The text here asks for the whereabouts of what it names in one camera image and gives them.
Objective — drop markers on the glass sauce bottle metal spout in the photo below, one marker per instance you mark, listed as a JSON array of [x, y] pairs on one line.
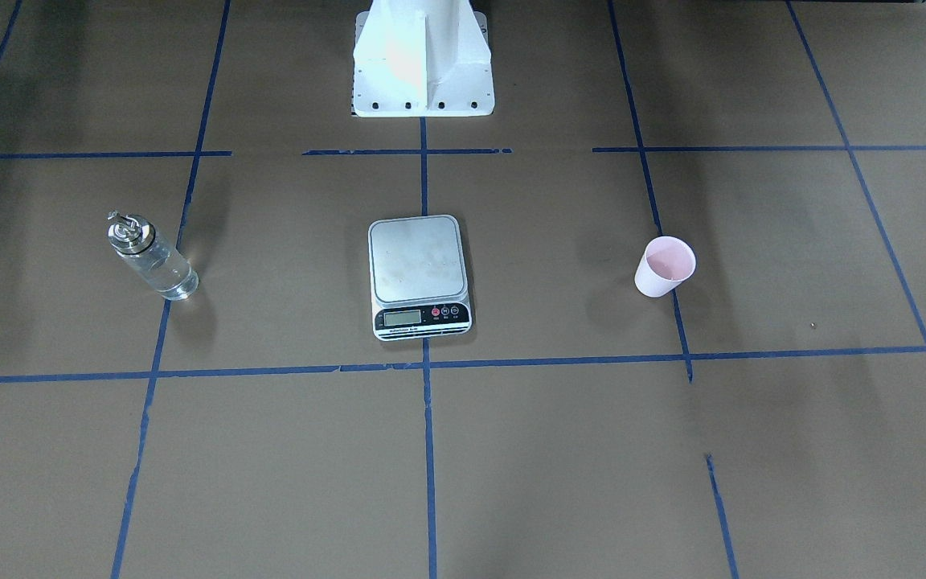
[[153, 257]]

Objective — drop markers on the white digital kitchen scale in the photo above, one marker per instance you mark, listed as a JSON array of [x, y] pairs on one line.
[[418, 278]]

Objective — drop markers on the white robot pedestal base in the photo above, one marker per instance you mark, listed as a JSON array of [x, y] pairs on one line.
[[422, 59]]

